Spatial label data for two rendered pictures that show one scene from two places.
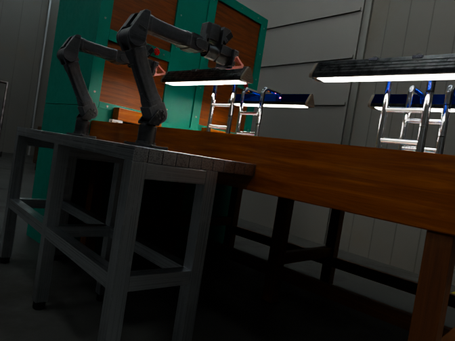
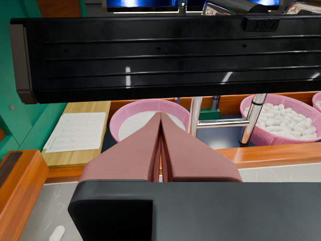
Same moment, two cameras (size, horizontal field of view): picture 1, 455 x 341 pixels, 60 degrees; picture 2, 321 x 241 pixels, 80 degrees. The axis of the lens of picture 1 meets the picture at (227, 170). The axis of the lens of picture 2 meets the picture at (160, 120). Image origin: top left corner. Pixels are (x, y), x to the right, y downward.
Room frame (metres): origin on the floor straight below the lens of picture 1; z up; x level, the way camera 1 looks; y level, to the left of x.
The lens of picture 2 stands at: (2.01, 0.48, 1.15)
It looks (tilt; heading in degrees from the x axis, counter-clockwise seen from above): 37 degrees down; 312
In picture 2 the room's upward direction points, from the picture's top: straight up
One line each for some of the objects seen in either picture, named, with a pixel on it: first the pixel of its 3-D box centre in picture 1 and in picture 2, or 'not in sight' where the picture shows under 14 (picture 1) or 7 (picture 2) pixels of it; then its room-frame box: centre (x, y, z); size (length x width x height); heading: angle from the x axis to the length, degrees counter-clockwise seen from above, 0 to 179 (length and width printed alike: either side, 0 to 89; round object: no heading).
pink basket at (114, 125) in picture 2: not in sight; (152, 131); (2.35, 0.13, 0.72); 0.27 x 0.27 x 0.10
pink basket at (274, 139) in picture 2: not in sight; (276, 124); (2.05, -0.19, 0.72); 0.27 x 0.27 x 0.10
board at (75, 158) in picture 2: not in sight; (81, 124); (2.50, 0.29, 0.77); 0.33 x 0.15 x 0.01; 137
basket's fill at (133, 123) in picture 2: not in sight; (152, 134); (2.35, 0.13, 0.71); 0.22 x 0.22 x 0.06
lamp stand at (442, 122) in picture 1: (427, 138); not in sight; (1.72, -0.84, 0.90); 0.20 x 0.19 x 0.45; 47
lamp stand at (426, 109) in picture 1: (394, 122); not in sight; (1.43, -0.57, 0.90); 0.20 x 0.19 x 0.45; 47
